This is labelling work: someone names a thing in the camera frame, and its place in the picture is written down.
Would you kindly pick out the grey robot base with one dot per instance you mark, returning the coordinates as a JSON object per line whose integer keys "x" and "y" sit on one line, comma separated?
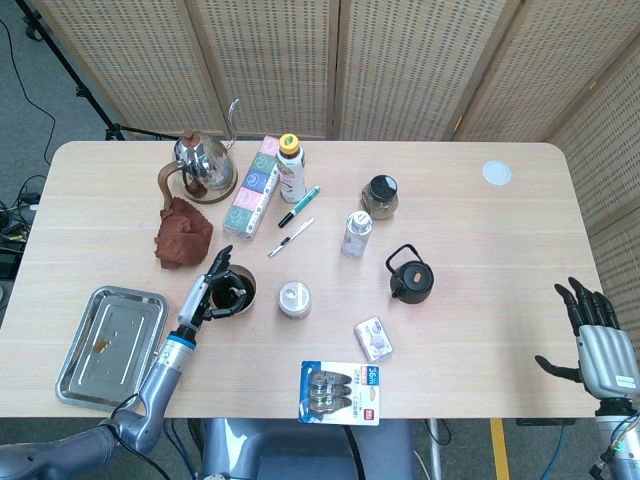
{"x": 280, "y": 450}

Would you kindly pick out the seasoning jar white lid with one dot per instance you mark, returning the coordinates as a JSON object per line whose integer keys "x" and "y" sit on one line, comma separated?
{"x": 294, "y": 297}

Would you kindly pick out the blue correction tape blister pack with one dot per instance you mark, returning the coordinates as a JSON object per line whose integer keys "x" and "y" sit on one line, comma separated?
{"x": 340, "y": 395}

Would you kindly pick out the cup of dark coffee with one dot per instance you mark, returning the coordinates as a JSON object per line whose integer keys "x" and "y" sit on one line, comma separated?
{"x": 248, "y": 285}

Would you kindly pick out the black tripod stand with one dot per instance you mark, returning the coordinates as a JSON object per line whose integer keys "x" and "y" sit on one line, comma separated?
{"x": 114, "y": 131}

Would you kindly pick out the green marker pen black cap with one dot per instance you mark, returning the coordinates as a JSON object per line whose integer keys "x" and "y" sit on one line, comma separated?
{"x": 300, "y": 206}

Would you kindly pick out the glass jar black lid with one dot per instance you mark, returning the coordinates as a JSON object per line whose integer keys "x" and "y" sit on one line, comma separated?
{"x": 382, "y": 187}

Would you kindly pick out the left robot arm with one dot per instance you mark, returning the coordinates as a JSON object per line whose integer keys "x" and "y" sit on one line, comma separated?
{"x": 165, "y": 365}

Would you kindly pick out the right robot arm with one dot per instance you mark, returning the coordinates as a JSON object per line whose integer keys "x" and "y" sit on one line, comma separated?
{"x": 622, "y": 445}

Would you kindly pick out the stainless steel tray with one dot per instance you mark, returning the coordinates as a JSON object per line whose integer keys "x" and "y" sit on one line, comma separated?
{"x": 115, "y": 340}

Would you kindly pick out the clear water bottle white cap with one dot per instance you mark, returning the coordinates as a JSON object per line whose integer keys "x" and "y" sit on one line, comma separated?
{"x": 356, "y": 235}

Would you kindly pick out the black cast iron teapot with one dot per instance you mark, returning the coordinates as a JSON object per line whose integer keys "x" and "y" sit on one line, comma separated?
{"x": 412, "y": 282}

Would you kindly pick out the multicolour tissue pack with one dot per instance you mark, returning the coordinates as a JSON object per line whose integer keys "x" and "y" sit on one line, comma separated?
{"x": 247, "y": 195}

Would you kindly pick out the woven folding screen wooden frame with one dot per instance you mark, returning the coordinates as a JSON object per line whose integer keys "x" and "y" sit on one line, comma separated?
{"x": 410, "y": 65}

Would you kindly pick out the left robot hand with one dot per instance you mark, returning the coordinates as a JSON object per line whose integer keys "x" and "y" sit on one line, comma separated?
{"x": 195, "y": 300}

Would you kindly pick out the drink bottle yellow cap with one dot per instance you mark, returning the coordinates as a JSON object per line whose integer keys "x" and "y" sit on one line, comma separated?
{"x": 291, "y": 175}

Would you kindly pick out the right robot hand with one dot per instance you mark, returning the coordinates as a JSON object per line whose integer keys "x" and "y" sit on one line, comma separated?
{"x": 607, "y": 360}

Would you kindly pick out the white pen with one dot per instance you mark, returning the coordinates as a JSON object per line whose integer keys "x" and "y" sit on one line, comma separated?
{"x": 290, "y": 237}

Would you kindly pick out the crumpled brown cloth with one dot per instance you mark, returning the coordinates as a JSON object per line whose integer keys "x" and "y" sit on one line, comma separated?
{"x": 182, "y": 240}

